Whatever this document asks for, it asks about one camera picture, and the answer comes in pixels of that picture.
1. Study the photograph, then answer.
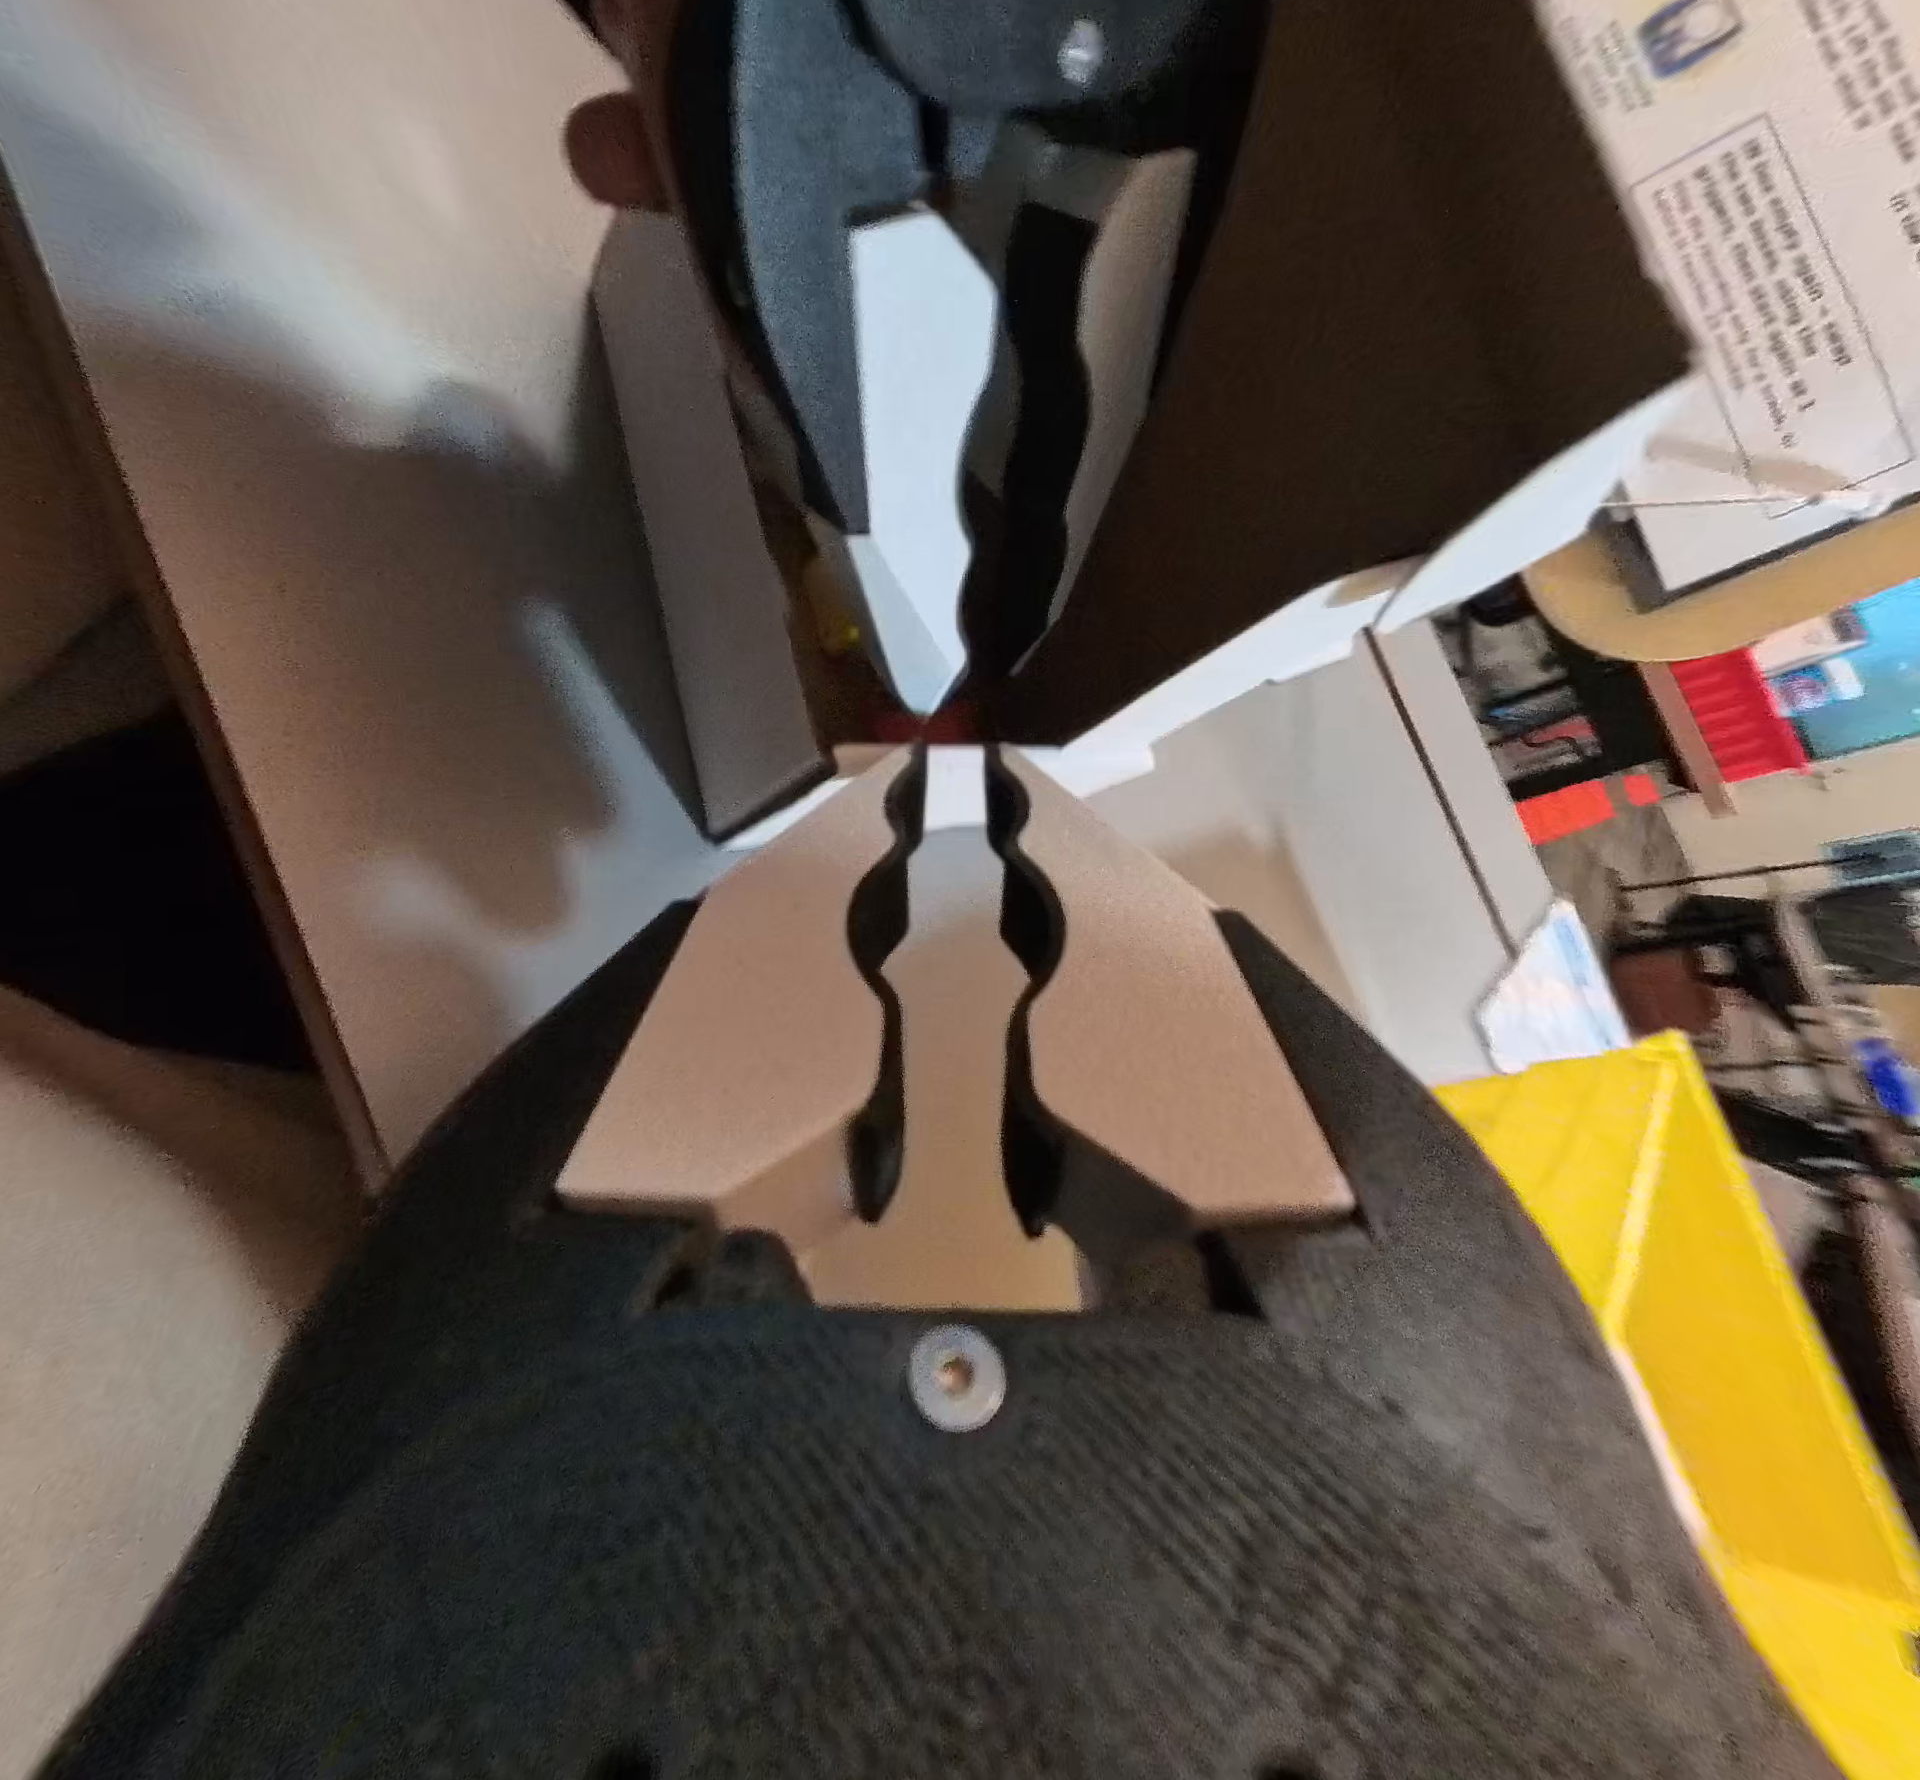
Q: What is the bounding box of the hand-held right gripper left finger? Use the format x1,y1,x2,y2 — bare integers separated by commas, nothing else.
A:
551,742,923,1230

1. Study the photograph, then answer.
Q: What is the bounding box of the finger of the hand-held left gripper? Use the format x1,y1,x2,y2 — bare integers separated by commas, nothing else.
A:
846,206,1000,713
957,137,1203,705

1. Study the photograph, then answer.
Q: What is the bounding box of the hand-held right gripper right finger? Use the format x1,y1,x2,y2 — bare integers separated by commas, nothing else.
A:
979,742,1352,1236

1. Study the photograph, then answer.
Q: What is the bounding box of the white cardboard mailer box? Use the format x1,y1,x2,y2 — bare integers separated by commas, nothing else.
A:
592,0,1701,853

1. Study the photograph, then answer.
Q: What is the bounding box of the yellow plastic bin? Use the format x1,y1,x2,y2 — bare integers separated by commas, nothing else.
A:
1429,1033,1920,1780

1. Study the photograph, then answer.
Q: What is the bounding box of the grey desk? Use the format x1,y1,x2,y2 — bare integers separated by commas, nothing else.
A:
0,0,1563,1192

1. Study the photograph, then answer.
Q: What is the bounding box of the person's left hand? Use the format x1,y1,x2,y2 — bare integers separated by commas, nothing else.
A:
524,0,717,223

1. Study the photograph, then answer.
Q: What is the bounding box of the blue and white paper sheet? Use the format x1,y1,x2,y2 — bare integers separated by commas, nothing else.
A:
1476,899,1631,1077

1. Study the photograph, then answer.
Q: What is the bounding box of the wooden backing board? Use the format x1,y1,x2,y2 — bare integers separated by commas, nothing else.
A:
1521,489,1920,666

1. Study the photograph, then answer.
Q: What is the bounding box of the red plastic bin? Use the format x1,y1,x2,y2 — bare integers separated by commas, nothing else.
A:
1659,647,1816,789

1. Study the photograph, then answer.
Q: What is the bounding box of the printed instruction sheet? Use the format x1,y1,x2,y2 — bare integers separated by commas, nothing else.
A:
1445,0,1920,524

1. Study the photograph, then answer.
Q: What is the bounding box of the person's leg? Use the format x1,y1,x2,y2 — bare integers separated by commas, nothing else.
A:
0,979,368,1780

